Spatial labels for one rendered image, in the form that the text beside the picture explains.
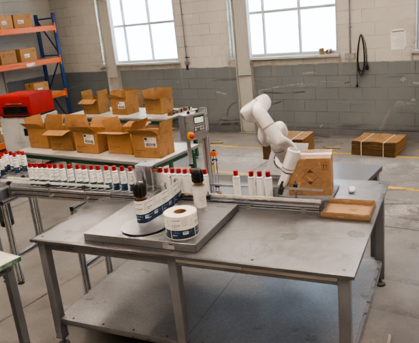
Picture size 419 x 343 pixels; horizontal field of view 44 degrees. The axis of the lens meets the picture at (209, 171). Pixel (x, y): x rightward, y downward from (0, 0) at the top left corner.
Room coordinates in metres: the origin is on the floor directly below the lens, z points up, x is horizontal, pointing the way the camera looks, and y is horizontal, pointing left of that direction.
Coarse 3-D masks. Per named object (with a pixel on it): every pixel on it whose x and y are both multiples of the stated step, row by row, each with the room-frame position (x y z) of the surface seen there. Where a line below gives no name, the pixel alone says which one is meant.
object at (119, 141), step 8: (104, 120) 5.69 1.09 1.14; (112, 120) 5.78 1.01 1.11; (144, 120) 5.61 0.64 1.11; (112, 128) 5.74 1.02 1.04; (120, 128) 5.83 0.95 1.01; (128, 128) 5.80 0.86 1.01; (136, 128) 5.53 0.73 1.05; (144, 128) 5.67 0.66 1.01; (112, 136) 5.58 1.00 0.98; (120, 136) 5.53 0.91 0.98; (128, 136) 5.46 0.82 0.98; (112, 144) 5.60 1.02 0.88; (120, 144) 5.54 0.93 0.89; (128, 144) 5.47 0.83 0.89; (112, 152) 5.60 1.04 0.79; (120, 152) 5.54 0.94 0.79; (128, 152) 5.48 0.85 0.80
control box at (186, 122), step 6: (180, 114) 3.68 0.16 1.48; (186, 114) 3.65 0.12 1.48; (192, 114) 3.65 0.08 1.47; (198, 114) 3.67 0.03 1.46; (180, 120) 3.67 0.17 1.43; (186, 120) 3.62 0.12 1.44; (192, 120) 3.64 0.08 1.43; (204, 120) 3.69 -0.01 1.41; (180, 126) 3.68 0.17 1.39; (186, 126) 3.62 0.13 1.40; (192, 126) 3.64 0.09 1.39; (180, 132) 3.69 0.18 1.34; (186, 132) 3.62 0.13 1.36; (192, 132) 3.64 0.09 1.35; (198, 132) 3.66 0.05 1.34; (204, 132) 3.69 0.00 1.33; (186, 138) 3.62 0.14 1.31; (198, 138) 3.66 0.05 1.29
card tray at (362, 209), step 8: (336, 200) 3.29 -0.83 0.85; (344, 200) 3.27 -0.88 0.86; (352, 200) 3.25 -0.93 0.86; (360, 200) 3.22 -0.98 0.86; (368, 200) 3.20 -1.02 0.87; (328, 208) 3.21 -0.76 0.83; (336, 208) 3.20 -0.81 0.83; (344, 208) 3.18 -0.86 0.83; (352, 208) 3.17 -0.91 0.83; (360, 208) 3.16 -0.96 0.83; (368, 208) 3.14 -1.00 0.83; (328, 216) 3.06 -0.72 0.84; (336, 216) 3.04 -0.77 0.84; (344, 216) 3.02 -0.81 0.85; (352, 216) 3.00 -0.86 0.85; (360, 216) 2.97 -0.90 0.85; (368, 216) 2.95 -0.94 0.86
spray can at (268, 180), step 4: (268, 172) 3.35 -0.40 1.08; (268, 176) 3.35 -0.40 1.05; (264, 180) 3.36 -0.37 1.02; (268, 180) 3.34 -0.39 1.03; (268, 184) 3.34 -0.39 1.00; (272, 184) 3.35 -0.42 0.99; (268, 188) 3.34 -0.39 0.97; (272, 188) 3.35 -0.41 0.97; (268, 192) 3.34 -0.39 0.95; (272, 192) 3.35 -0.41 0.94; (268, 196) 3.34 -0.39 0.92; (272, 196) 3.34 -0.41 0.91; (268, 200) 3.34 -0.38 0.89; (272, 200) 3.34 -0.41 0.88
